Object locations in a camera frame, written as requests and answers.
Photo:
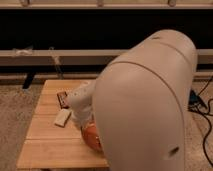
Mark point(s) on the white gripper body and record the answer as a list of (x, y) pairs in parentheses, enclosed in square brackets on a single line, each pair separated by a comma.
[(82, 117)]

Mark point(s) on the orange ceramic bowl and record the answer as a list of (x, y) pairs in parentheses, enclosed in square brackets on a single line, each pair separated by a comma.
[(90, 136)]

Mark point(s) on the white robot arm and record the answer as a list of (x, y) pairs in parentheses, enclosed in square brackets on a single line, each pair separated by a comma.
[(79, 101)]

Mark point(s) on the dark brown snack packet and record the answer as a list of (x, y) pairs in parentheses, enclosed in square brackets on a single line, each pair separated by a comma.
[(62, 99)]

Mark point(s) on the grey metal rail beam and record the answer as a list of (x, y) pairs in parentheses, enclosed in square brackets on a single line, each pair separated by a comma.
[(60, 57)]

